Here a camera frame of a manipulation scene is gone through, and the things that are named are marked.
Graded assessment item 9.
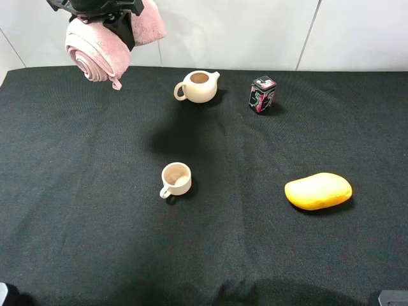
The pink towel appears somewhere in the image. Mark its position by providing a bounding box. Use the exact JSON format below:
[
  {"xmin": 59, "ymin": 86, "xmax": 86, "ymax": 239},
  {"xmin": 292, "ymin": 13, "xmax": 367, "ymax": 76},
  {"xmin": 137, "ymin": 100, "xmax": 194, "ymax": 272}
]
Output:
[{"xmin": 65, "ymin": 1, "xmax": 166, "ymax": 90}]

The cream ceramic teapot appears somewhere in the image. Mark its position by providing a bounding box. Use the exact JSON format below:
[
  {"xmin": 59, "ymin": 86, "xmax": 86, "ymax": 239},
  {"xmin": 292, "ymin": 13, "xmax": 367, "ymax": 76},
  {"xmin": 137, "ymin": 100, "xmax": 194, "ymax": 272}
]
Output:
[{"xmin": 173, "ymin": 70, "xmax": 220, "ymax": 104}]

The cream ceramic cup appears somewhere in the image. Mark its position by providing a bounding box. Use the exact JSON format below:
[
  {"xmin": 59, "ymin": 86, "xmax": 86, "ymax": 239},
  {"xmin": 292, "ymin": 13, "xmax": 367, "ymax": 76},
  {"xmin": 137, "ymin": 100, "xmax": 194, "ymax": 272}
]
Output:
[{"xmin": 159, "ymin": 162, "xmax": 192, "ymax": 199}]

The yellow mango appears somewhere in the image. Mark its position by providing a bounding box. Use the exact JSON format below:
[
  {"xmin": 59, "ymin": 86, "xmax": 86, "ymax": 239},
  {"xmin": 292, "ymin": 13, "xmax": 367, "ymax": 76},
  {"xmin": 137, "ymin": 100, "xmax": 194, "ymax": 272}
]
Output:
[{"xmin": 284, "ymin": 173, "xmax": 353, "ymax": 211}]

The black floral tin box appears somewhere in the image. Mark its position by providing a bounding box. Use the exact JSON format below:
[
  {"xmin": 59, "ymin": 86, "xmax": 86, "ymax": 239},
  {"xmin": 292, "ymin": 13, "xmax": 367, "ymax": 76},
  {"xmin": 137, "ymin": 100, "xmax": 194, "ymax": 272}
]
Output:
[{"xmin": 249, "ymin": 76, "xmax": 277, "ymax": 114}]

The black table cloth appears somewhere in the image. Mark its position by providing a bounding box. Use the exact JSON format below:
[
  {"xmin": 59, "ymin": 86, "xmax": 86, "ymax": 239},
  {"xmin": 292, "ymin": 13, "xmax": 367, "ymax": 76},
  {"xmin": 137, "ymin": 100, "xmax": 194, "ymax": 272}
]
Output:
[{"xmin": 1, "ymin": 66, "xmax": 407, "ymax": 305}]

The grey base corner right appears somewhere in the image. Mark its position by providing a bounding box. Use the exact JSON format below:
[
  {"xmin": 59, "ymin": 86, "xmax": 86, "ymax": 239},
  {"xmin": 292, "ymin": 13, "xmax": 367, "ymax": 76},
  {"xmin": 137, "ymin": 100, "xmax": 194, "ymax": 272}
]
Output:
[{"xmin": 378, "ymin": 290, "xmax": 408, "ymax": 306}]

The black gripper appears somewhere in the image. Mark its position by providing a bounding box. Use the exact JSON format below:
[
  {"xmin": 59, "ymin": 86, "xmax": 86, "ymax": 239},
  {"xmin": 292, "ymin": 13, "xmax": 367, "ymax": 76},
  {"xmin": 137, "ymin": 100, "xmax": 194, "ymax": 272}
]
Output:
[{"xmin": 47, "ymin": 0, "xmax": 142, "ymax": 51}]

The grey base corner left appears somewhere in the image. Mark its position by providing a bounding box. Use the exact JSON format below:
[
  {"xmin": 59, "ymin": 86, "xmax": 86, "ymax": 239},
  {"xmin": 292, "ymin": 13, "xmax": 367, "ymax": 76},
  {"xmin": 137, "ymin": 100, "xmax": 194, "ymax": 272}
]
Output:
[{"xmin": 0, "ymin": 282, "xmax": 9, "ymax": 305}]

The grey base corner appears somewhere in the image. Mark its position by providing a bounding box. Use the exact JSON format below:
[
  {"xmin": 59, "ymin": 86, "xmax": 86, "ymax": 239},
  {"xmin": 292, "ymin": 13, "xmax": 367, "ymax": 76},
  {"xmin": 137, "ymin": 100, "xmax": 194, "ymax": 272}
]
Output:
[
  {"xmin": 0, "ymin": 282, "xmax": 9, "ymax": 305},
  {"xmin": 378, "ymin": 290, "xmax": 408, "ymax": 306}
]

